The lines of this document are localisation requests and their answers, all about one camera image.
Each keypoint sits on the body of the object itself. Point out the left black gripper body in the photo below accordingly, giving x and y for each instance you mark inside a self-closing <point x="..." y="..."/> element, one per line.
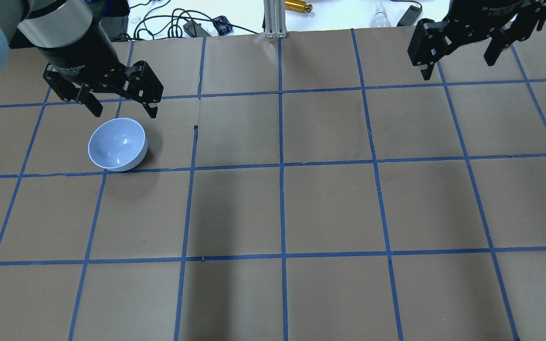
<point x="77" y="51"/>

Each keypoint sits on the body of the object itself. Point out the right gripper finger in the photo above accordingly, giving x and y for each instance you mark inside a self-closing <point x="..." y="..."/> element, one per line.
<point x="433" y="40"/>
<point x="520" y="30"/>

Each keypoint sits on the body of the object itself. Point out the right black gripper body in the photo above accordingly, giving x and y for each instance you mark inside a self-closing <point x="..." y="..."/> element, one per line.
<point x="484" y="18"/>

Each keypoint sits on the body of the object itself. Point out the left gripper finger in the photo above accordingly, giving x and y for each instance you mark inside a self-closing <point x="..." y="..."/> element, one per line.
<point x="68" y="91"/>
<point x="140" y="84"/>

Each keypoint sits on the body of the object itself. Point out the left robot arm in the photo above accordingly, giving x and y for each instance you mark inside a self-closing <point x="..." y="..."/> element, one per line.
<point x="12" y="12"/>

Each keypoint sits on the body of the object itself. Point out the blue bowl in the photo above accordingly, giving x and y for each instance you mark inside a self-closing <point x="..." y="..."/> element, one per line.
<point x="118" y="145"/>

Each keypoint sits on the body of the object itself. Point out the small black device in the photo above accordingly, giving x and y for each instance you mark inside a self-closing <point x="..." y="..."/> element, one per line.
<point x="410" y="17"/>

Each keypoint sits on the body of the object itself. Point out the white light bulb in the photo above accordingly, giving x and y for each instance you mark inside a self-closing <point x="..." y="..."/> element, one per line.
<point x="379" y="18"/>

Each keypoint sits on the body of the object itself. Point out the black power adapter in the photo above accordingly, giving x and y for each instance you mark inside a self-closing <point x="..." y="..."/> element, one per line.
<point x="194" y="29"/>

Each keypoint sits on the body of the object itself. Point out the brass cylinder tool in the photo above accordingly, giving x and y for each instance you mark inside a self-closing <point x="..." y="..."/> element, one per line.
<point x="298" y="6"/>

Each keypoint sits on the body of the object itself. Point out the aluminium frame post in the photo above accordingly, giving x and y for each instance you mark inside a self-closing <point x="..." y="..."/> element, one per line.
<point x="274" y="19"/>

